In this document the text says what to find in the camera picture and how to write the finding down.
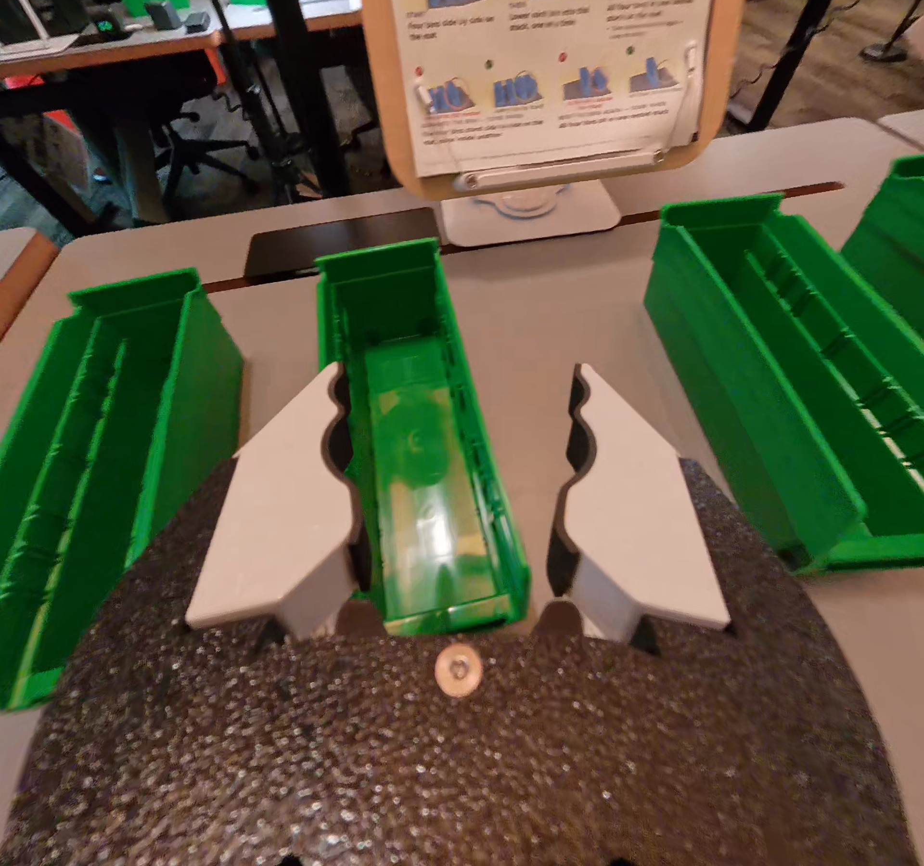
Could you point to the printed instruction sheet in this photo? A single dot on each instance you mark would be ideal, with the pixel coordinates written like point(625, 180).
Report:
point(549, 29)

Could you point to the instruction sheet on stand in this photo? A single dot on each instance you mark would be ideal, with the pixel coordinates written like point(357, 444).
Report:
point(737, 29)

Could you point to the black office chair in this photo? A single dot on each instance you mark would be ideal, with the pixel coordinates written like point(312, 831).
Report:
point(217, 137)

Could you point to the clear box white frame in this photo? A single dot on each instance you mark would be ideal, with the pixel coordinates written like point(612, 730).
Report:
point(36, 14)

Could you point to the wooden-top table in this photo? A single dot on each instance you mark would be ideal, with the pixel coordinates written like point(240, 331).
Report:
point(87, 58)

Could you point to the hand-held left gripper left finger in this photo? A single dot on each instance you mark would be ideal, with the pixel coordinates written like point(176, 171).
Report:
point(275, 520)

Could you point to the black tripod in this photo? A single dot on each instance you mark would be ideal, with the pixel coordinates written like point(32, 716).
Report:
point(296, 72)

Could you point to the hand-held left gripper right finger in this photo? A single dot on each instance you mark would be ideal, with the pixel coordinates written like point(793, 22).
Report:
point(643, 520)

